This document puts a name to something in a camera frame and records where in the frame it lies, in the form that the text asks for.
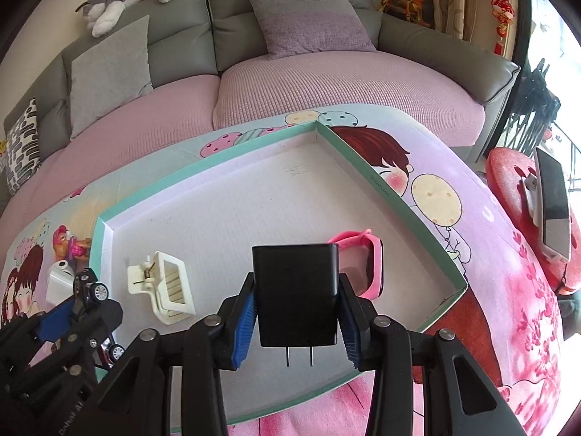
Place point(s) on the pink smartwatch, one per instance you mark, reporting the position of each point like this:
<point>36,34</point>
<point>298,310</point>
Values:
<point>374,263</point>

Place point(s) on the printed cartoon blanket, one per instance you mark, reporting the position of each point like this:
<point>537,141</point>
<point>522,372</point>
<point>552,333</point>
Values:
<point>499,281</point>

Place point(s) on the red round stool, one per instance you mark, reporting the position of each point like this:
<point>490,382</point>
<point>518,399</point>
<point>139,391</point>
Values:
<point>508,177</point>

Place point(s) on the purple cushion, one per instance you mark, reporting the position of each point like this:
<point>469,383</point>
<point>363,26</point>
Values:
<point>308,18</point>

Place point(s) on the red hanging decoration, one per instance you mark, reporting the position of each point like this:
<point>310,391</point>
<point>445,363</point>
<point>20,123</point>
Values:
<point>503,4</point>

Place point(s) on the grey sofa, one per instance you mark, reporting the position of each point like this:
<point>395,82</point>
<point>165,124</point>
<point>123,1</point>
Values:
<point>181,13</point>

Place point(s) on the pink sofa cover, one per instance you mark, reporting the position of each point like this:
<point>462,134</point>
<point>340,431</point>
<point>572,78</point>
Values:
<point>317,81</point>

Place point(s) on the black drying rack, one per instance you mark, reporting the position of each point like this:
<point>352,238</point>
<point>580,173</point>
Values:
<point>531,109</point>

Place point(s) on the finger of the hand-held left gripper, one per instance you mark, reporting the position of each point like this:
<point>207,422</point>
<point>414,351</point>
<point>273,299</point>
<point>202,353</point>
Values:
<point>50,322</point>
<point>100,322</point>

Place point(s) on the black wall charger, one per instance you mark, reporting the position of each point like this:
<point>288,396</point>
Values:
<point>295,295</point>

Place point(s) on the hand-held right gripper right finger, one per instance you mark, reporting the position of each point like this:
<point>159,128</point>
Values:
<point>349,331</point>

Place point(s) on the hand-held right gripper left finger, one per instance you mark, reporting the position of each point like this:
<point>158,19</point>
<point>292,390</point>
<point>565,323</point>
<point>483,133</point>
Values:
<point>243,327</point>

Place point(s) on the white phone stand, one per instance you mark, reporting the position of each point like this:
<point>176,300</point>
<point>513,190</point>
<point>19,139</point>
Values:
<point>531,195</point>

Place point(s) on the smartphone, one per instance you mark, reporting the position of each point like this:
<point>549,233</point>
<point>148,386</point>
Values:
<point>553,200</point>

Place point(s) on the cream hair claw clip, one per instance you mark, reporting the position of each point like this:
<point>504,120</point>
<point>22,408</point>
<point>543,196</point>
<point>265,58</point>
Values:
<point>172,290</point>

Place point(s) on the black toy car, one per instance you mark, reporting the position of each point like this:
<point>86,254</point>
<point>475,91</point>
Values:
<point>86,286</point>

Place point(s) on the white smartwatch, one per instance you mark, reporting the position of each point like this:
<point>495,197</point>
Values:
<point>59,281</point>

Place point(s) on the orange printed bag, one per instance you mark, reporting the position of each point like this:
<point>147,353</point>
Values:
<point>408,0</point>

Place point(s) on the black and white patterned cushion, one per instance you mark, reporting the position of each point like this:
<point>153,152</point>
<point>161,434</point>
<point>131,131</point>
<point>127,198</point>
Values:
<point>22,150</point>

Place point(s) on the teal cardboard box lid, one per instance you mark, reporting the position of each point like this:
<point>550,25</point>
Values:
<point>295,200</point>

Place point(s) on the grey cushion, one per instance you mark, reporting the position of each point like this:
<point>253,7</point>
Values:
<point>109,72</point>

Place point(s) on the pink helmet dog doll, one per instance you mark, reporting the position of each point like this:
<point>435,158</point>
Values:
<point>68,243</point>

